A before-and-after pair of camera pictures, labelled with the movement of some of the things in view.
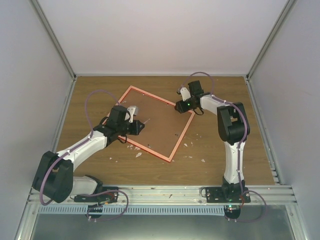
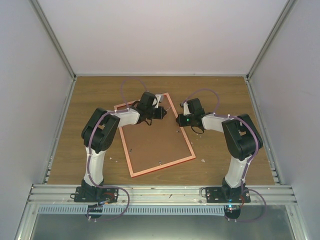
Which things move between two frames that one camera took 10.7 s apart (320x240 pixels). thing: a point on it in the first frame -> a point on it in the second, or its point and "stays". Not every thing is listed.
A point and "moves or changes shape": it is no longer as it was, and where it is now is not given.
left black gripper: x=136 y=129 -> x=162 y=112
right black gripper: x=182 y=109 -> x=181 y=123
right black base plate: x=216 y=195 stays
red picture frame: x=170 y=102 moves or changes shape
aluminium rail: x=284 y=194 stays
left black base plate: x=112 y=196 stays
